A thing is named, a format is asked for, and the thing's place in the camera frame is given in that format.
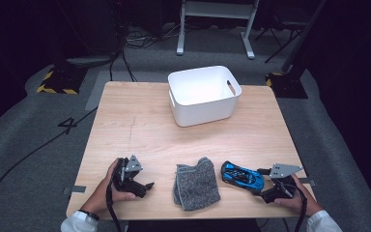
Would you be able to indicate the blue toy car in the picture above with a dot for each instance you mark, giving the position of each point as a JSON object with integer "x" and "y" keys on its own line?
{"x": 241, "y": 177}

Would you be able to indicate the white metal stand frame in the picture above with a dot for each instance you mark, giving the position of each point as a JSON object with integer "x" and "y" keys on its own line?
{"x": 217, "y": 9}

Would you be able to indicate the black yellow striped stand base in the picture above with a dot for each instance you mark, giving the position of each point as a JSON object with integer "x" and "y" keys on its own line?
{"x": 62, "y": 80}
{"x": 288, "y": 85}

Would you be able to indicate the person's right hand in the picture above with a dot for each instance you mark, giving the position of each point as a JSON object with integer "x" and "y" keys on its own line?
{"x": 298, "y": 203}

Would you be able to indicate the grey slanted metal pole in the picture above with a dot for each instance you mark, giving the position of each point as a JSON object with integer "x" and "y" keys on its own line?
{"x": 302, "y": 35}

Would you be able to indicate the grey fluffy cloth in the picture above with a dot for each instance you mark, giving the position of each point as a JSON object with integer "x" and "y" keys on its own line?
{"x": 196, "y": 187}

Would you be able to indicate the person's dark clothing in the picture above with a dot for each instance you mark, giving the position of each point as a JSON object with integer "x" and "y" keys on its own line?
{"x": 190, "y": 226}

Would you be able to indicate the black tripod stand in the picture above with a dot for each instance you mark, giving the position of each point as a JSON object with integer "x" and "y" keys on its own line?
{"x": 278, "y": 38}

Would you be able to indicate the person's left hand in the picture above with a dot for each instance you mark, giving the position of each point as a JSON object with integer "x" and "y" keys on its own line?
{"x": 103, "y": 196}

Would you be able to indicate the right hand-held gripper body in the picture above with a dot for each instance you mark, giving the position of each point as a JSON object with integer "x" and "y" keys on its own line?
{"x": 281, "y": 190}

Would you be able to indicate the grey tape strip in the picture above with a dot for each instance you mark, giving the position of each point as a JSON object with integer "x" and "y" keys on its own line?
{"x": 77, "y": 189}
{"x": 309, "y": 182}

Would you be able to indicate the white plastic storage bin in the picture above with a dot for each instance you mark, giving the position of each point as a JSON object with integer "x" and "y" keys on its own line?
{"x": 203, "y": 112}

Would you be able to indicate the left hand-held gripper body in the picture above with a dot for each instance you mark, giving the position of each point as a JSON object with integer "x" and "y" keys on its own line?
{"x": 122, "y": 175}

